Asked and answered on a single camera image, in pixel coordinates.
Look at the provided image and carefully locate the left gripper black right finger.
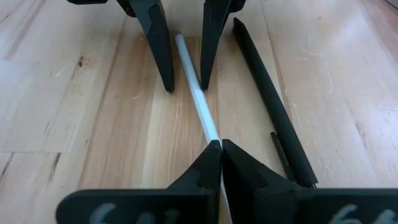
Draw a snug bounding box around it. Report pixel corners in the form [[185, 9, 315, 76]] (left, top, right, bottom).
[[221, 139, 398, 224]]

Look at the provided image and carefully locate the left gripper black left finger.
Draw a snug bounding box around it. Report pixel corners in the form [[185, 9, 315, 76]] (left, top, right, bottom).
[[55, 139, 223, 224]]

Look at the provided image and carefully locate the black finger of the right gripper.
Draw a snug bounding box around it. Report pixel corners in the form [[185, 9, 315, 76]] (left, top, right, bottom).
[[200, 0, 246, 91], [116, 0, 175, 93]]

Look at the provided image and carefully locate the white pencil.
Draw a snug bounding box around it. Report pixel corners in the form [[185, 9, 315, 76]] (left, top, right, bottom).
[[174, 33, 233, 224]]

